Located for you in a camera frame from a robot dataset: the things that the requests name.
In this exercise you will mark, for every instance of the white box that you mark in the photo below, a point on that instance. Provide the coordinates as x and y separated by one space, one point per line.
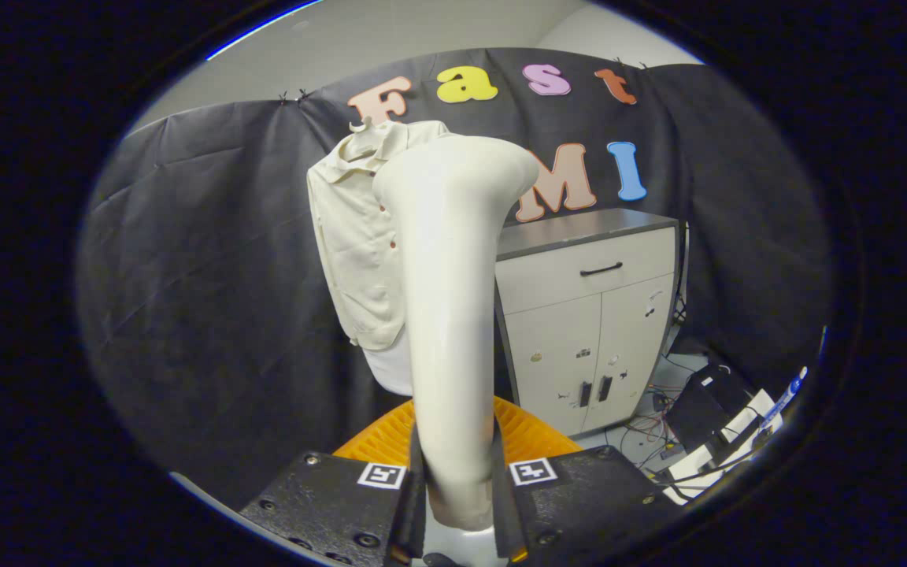
745 421

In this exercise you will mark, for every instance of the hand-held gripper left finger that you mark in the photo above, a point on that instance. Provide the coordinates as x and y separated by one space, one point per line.
327 496

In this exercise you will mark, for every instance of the white clothes hanger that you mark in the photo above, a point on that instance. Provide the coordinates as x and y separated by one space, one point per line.
359 126

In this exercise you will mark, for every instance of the blue pen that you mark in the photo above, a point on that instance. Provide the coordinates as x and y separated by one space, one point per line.
792 387

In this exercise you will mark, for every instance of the grey and white cabinet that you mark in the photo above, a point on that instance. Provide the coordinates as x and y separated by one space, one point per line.
556 346

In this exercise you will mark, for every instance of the black box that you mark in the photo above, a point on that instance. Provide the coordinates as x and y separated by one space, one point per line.
697 405

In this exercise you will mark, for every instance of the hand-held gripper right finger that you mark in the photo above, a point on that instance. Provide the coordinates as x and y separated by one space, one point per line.
579 504

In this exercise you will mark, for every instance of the white garment steamer head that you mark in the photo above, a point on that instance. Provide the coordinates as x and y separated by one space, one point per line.
453 315

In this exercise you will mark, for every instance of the cream button shirt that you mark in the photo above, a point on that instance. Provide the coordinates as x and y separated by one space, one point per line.
355 260

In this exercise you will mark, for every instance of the white ironing form board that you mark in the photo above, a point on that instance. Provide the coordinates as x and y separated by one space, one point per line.
390 366

